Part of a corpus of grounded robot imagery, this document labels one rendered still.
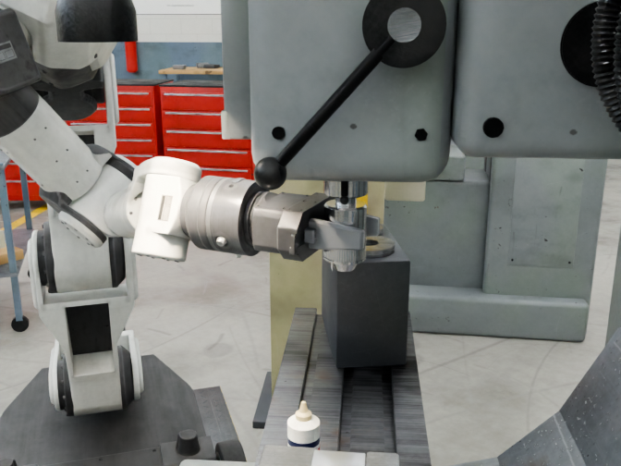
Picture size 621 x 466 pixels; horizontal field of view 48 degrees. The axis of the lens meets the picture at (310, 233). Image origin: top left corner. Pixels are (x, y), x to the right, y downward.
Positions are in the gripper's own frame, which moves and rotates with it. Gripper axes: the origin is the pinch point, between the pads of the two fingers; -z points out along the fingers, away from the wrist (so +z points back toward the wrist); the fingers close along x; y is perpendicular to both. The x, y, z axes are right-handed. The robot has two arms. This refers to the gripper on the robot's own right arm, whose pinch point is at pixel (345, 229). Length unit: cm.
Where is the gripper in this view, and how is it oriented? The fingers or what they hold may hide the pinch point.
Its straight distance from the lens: 77.5
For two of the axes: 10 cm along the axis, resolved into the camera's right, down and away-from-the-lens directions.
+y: -0.1, 9.6, 2.9
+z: -9.2, -1.2, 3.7
